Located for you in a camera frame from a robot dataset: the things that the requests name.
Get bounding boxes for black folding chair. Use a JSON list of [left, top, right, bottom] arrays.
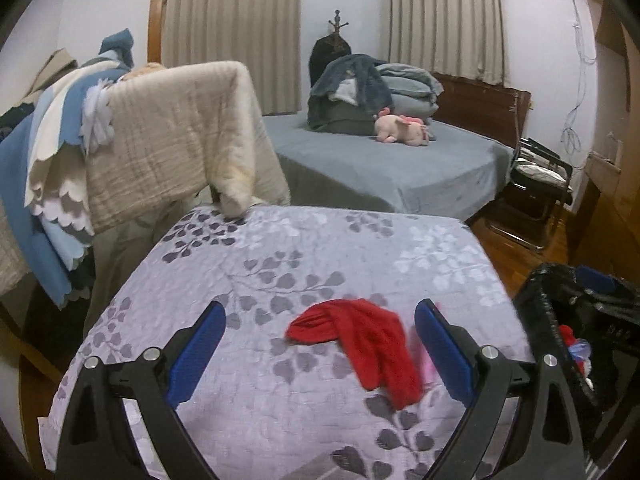
[[487, 137, 575, 251]]

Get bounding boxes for wooden headboard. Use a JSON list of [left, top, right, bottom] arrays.
[[432, 72, 532, 148]]

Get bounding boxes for dark hanging jacket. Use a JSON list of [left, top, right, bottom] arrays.
[[309, 35, 353, 91]]

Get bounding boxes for pink plush toy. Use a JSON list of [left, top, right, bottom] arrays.
[[375, 114, 436, 148]]

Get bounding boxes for wooden coat rack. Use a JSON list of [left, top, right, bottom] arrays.
[[327, 9, 351, 36]]

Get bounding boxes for pink cloth piece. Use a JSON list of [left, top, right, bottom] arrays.
[[410, 305, 441, 396]]

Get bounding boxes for hanging wall cables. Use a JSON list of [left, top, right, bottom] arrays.
[[560, 0, 598, 156]]

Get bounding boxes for curved wooden frame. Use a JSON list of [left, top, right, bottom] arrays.
[[147, 0, 173, 68]]

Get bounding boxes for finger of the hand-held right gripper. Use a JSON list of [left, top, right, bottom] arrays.
[[567, 294, 640, 351], [575, 266, 640, 306]]

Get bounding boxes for bed with grey-blue sheet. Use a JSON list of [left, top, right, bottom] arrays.
[[262, 115, 516, 221]]

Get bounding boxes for folded grey quilts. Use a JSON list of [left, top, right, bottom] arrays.
[[375, 62, 443, 121]]

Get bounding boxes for beige quilt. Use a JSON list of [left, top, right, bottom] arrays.
[[82, 61, 291, 236]]

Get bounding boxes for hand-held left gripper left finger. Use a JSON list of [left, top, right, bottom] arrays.
[[54, 300, 228, 480]]

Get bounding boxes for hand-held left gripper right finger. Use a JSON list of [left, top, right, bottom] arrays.
[[414, 298, 586, 480]]

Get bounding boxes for black-lined trash bin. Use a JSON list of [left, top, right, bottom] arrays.
[[512, 262, 640, 466]]

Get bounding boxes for beige curtain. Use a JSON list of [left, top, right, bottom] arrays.
[[162, 0, 303, 116], [387, 0, 511, 86]]

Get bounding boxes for red sock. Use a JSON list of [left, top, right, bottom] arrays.
[[285, 298, 423, 411]]

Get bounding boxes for pile of folded bedding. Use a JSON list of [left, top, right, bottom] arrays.
[[307, 54, 393, 133]]

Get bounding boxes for blue scalloped blanket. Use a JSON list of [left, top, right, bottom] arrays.
[[0, 28, 136, 308]]

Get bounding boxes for grey floral tablecloth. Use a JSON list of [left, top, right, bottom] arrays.
[[37, 205, 536, 480]]

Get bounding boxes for wooden cabinet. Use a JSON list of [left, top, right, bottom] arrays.
[[567, 0, 640, 281]]

